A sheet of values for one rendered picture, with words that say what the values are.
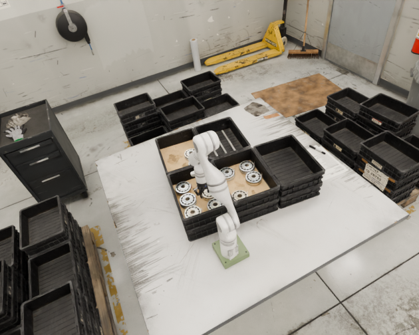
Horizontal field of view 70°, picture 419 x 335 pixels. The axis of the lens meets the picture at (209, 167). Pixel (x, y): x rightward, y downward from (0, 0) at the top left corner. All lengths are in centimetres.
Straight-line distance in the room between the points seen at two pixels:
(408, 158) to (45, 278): 286
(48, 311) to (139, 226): 73
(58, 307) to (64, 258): 44
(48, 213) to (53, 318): 88
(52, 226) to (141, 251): 94
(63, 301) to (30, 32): 342
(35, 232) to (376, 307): 252
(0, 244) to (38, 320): 90
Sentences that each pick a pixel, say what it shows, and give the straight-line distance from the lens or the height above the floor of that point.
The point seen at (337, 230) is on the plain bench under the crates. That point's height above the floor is 70.
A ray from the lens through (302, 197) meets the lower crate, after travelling 199.
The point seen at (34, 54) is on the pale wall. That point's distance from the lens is 475.
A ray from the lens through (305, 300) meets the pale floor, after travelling 246.
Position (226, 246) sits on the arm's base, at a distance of 161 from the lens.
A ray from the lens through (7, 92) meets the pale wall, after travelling 495.
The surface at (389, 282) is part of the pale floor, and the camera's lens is 267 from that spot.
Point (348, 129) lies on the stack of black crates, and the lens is 316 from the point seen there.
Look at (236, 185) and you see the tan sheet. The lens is 192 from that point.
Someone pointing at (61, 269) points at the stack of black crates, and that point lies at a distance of 249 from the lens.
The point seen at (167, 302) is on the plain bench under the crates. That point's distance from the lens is 172.
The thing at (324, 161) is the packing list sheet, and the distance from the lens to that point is 230.
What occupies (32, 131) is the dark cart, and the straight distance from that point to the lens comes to 302.
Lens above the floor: 226
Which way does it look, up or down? 44 degrees down
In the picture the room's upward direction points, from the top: 9 degrees counter-clockwise
